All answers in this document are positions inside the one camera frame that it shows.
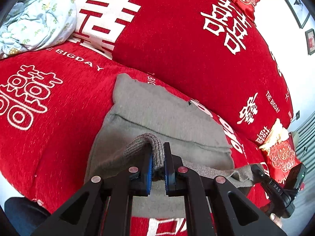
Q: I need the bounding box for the grey knit garment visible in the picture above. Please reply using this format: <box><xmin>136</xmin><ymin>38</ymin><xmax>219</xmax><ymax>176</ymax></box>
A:
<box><xmin>85</xmin><ymin>74</ymin><xmax>256</xmax><ymax>218</ymax></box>

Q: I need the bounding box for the person's right hand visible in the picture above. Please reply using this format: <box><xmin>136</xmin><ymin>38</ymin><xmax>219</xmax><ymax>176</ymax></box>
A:
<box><xmin>260</xmin><ymin>202</ymin><xmax>283</xmax><ymax>228</ymax></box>

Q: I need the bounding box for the red embroidered pillow near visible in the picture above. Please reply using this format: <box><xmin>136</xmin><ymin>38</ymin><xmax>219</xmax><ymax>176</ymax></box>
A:
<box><xmin>255</xmin><ymin>118</ymin><xmax>301</xmax><ymax>184</ymax></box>

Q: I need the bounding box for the grey slatted radiator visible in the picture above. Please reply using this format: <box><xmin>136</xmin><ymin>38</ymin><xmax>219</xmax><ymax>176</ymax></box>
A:
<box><xmin>296</xmin><ymin>112</ymin><xmax>315</xmax><ymax>171</ymax></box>

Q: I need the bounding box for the dark blue trouser leg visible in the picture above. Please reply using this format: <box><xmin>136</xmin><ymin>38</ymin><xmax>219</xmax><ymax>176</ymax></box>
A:
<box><xmin>4</xmin><ymin>197</ymin><xmax>51</xmax><ymax>236</ymax></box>

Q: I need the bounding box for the red wedding bed cover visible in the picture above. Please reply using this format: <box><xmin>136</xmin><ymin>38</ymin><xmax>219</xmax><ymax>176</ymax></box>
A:
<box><xmin>0</xmin><ymin>0</ymin><xmax>295</xmax><ymax>236</ymax></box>

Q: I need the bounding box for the floral light blue quilt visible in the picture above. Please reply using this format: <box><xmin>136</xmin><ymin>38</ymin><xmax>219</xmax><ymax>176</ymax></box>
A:
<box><xmin>1</xmin><ymin>0</ymin><xmax>77</xmax><ymax>59</ymax></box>

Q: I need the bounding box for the framed wall picture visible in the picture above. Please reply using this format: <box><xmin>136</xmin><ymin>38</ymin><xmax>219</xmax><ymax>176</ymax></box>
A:
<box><xmin>305</xmin><ymin>29</ymin><xmax>315</xmax><ymax>55</ymax></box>

